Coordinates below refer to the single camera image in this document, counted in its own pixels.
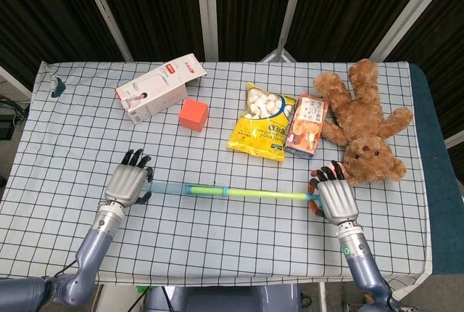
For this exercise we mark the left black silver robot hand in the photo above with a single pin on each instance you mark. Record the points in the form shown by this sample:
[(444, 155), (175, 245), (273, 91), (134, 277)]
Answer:
[(125, 185)]

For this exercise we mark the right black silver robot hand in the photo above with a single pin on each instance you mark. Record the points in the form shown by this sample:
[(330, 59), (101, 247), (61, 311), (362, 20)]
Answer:
[(335, 199)]

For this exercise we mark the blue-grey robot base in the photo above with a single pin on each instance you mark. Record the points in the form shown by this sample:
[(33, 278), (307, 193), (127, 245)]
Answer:
[(224, 299)]

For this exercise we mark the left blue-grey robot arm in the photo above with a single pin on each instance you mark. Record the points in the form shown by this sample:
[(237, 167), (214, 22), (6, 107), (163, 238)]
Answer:
[(92, 246)]

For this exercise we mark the orange blue biscuit box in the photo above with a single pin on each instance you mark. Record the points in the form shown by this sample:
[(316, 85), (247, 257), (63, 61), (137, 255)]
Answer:
[(306, 127)]

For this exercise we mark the brown teddy bear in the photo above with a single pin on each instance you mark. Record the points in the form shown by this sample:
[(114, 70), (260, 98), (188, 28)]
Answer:
[(359, 119)]

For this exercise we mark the white cardboard product box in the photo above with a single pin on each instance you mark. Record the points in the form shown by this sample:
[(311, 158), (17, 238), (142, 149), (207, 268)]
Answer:
[(156, 94)]

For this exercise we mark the orange cube block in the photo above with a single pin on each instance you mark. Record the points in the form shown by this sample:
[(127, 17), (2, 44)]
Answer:
[(193, 116)]

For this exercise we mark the yellow marshmallow bag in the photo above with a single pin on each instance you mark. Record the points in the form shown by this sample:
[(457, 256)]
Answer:
[(259, 134)]

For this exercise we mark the small green object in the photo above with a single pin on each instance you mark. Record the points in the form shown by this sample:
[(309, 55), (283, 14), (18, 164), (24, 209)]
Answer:
[(141, 289)]

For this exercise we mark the dark blue table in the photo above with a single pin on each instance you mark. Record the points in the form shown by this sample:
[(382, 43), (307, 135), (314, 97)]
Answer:
[(440, 181)]

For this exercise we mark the blue checkered tablecloth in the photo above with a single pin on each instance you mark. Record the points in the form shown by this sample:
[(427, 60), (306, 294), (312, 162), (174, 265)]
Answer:
[(217, 239)]

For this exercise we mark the small teal clip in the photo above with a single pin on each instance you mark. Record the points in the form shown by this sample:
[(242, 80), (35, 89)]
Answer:
[(58, 88)]

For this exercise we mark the black floor equipment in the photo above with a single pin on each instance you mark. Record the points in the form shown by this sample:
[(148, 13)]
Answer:
[(7, 123)]

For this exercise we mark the dark folding partition screen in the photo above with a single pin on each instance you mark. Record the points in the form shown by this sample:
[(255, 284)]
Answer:
[(246, 7)]

